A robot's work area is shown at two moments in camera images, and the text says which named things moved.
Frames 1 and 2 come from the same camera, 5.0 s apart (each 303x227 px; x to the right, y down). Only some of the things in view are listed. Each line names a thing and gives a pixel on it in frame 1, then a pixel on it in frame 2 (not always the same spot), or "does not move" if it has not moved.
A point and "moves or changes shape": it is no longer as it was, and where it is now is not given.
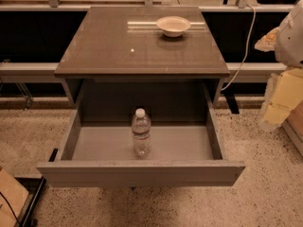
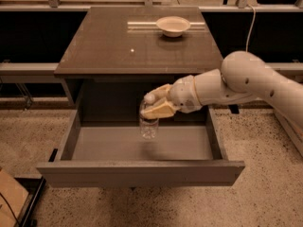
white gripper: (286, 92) -> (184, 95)
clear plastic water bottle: (141, 130) moves or changes shape
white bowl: (173, 26) does not move
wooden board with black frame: (19, 199) does not move
